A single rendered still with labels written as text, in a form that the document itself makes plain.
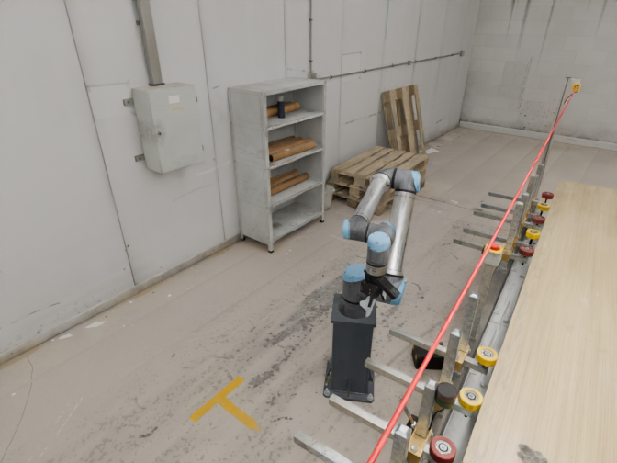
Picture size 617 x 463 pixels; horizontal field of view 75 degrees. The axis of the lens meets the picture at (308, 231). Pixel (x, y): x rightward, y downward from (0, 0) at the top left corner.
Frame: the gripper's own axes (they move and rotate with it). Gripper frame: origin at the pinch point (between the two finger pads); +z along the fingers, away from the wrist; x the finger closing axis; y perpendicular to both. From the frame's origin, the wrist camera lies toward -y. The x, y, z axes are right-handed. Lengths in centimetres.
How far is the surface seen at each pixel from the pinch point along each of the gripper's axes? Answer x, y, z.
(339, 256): -153, 123, 94
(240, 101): -116, 209, -50
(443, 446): 42, -49, 3
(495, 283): -92, -29, 24
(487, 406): 18, -55, 4
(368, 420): 46, -24, 8
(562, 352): -28, -71, 4
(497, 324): -66, -40, 32
